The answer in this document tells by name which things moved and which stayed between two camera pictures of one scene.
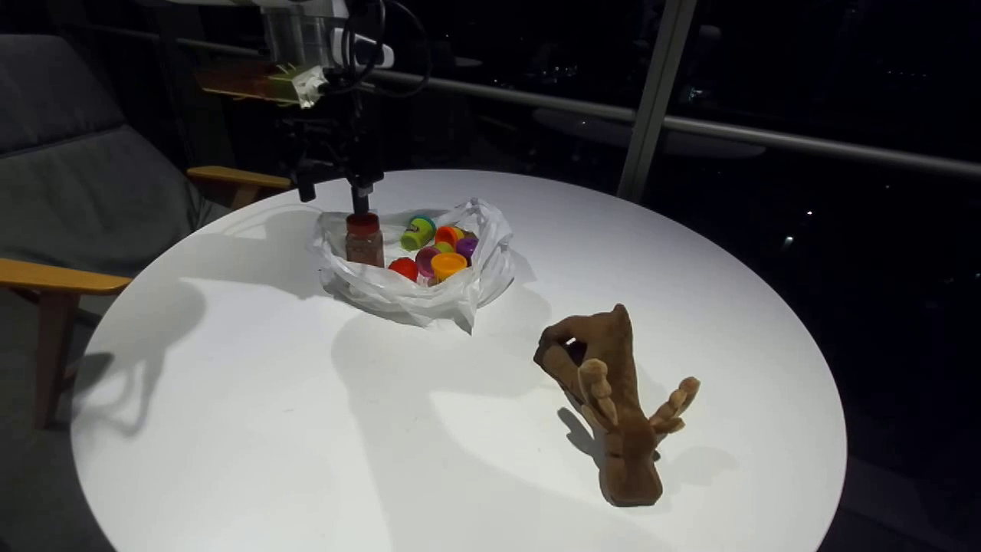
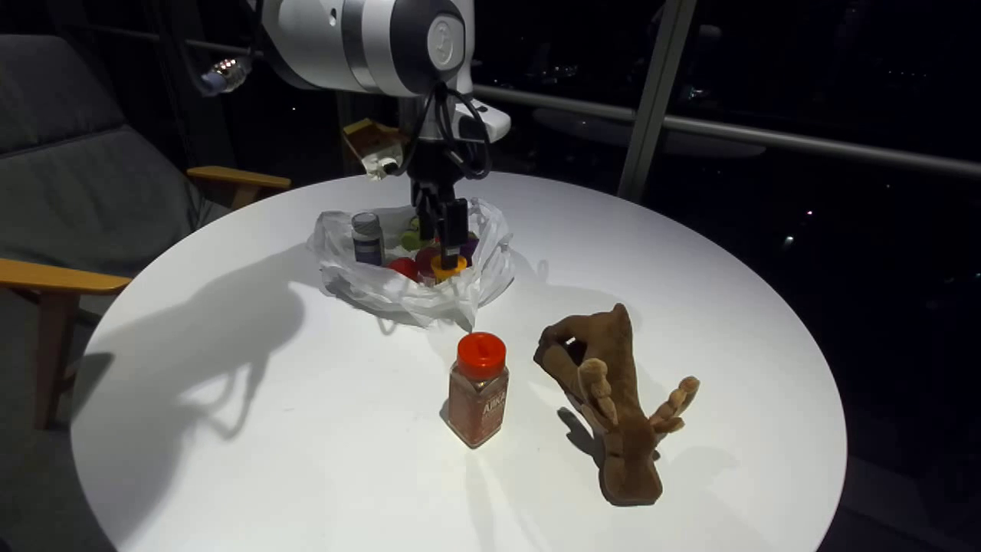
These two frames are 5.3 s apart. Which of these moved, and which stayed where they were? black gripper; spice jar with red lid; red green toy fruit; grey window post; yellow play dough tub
Moved: black gripper; spice jar with red lid
Stayed: grey window post; yellow play dough tub; red green toy fruit
